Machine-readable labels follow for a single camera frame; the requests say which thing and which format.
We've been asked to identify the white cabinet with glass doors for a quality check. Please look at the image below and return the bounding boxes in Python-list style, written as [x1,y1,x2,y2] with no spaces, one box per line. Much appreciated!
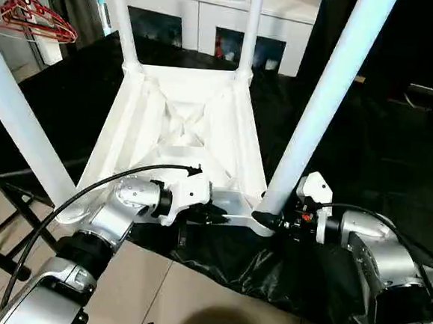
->
[96,0,322,79]

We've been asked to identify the small white box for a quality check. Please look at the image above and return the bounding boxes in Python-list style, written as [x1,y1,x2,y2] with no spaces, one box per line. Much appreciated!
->
[40,39,66,67]

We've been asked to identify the white plastic table leg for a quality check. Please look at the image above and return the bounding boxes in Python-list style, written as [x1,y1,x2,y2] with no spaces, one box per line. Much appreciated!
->
[102,0,146,73]
[236,0,266,82]
[0,30,90,212]
[262,0,399,224]

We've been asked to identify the large black box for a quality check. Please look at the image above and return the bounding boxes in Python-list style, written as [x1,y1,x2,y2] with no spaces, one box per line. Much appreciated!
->
[300,0,417,99]

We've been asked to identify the black plastic mat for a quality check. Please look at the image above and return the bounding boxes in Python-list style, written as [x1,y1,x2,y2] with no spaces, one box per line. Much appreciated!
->
[0,20,433,324]

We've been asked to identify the white plastic table top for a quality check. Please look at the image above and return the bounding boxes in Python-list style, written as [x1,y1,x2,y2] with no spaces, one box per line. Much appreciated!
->
[53,55,288,241]

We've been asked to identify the grey curtain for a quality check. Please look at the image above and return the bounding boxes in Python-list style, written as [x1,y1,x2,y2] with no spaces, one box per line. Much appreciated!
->
[37,0,114,53]

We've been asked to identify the black left wrist camera cable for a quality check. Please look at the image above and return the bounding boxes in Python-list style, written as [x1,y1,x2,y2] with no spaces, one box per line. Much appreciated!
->
[0,150,204,324]

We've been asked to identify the red wire hangers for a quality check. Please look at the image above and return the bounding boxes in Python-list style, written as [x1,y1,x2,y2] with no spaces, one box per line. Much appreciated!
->
[0,0,82,47]

